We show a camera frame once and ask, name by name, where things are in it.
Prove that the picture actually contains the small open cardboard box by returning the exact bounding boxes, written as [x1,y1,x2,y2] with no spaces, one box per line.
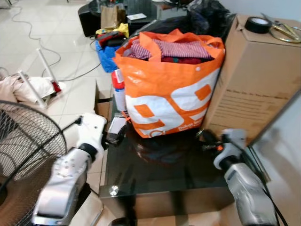
[95,79,114,122]

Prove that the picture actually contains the white bottle red label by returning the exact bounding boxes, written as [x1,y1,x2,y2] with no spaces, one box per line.
[111,68,127,113]

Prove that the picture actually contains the dark glass table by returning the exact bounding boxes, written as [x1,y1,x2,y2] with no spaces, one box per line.
[98,85,272,219]

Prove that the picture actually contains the orange white shopping bag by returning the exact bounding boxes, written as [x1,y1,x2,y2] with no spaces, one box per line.
[112,29,227,139]

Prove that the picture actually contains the tall brown cardboard box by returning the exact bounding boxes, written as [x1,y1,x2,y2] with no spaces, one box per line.
[201,14,301,145]

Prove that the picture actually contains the blue bag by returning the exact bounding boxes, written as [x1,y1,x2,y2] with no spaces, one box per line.
[95,40,119,74]

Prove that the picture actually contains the dark red cloth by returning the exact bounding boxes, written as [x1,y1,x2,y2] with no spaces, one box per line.
[161,56,204,65]

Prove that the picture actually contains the white plastic tube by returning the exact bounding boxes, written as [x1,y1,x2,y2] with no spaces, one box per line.
[36,47,60,93]
[17,70,48,110]

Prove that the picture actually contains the red white striped cloth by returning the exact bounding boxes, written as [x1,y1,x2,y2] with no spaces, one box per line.
[124,38,212,61]

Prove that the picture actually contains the yellow cloth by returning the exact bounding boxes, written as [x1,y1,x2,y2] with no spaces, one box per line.
[96,23,130,39]

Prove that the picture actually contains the white cloth heap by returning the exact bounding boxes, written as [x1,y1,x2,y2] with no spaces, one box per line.
[0,74,67,105]

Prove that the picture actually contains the brown paper bag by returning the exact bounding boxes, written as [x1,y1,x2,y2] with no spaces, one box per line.
[100,3,121,30]

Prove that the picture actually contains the black low cabinet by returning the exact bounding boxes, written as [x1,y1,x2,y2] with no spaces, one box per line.
[77,0,163,38]

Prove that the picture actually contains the white paper sheet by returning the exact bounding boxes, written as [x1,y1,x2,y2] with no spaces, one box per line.
[127,13,148,21]

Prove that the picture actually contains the black tape roll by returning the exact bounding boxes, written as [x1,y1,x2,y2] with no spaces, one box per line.
[244,16,272,35]

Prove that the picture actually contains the black plastic bag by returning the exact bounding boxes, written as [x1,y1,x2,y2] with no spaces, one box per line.
[187,0,232,35]

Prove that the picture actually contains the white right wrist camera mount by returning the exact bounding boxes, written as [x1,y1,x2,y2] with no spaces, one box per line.
[214,129,248,170]

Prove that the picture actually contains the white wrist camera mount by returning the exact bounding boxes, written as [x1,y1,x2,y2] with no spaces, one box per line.
[214,129,248,170]
[74,113,108,159]

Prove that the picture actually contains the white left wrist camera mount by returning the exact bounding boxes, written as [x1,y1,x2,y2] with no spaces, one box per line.
[74,113,108,159]

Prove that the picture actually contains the black wire cage fan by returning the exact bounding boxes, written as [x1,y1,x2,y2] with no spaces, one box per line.
[0,99,68,208]

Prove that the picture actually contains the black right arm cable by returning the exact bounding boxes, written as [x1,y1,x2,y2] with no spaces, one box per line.
[261,186,289,226]

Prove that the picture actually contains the thin floor cable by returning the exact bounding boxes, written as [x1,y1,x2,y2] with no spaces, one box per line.
[8,4,102,82]

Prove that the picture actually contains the gold handled scissors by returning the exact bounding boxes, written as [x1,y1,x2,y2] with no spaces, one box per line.
[261,13,301,44]

